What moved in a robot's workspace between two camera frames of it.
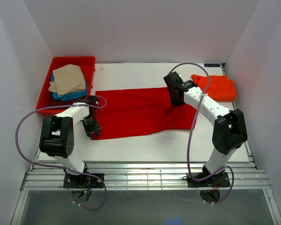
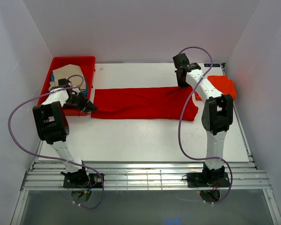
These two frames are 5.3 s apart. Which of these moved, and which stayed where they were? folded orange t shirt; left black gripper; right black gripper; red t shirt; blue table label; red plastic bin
Moved: left black gripper; right black gripper; red t shirt
Stayed: blue table label; red plastic bin; folded orange t shirt
